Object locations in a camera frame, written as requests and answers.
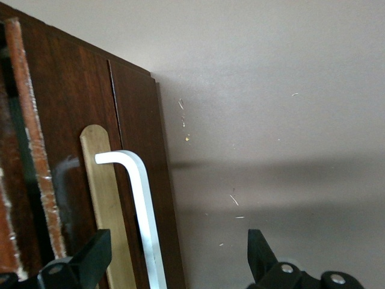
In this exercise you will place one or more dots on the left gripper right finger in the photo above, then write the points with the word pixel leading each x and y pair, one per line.
pixel 270 271

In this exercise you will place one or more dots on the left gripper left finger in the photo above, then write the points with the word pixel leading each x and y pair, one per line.
pixel 75 271

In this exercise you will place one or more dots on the wooden drawer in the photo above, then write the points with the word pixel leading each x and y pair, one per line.
pixel 75 90

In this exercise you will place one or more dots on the dark brown wooden cabinet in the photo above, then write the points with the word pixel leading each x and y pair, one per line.
pixel 27 90

